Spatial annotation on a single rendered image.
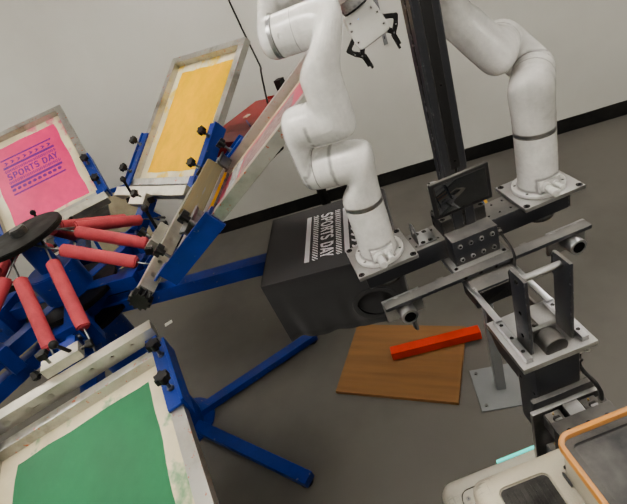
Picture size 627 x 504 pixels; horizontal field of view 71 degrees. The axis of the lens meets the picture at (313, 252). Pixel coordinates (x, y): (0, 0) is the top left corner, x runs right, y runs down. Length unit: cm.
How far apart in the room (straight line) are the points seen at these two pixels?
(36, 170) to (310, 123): 225
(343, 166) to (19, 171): 234
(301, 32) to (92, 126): 325
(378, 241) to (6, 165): 246
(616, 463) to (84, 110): 384
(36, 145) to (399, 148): 252
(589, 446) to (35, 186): 273
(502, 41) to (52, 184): 240
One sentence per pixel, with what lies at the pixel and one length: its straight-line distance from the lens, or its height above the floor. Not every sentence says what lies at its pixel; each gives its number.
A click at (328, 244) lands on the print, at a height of 95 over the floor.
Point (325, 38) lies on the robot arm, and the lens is 90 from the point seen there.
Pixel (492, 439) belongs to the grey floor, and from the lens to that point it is 210.
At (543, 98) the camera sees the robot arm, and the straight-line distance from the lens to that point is 113.
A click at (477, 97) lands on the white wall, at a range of 371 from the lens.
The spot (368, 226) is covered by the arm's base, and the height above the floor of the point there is 125.
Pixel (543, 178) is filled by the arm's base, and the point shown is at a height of 119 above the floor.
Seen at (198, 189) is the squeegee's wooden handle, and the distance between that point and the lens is 158.
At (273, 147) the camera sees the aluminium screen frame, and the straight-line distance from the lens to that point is 119.
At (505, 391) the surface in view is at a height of 1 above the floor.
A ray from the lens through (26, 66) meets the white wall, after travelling 413.
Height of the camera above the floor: 182
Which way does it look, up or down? 33 degrees down
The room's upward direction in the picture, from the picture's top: 24 degrees counter-clockwise
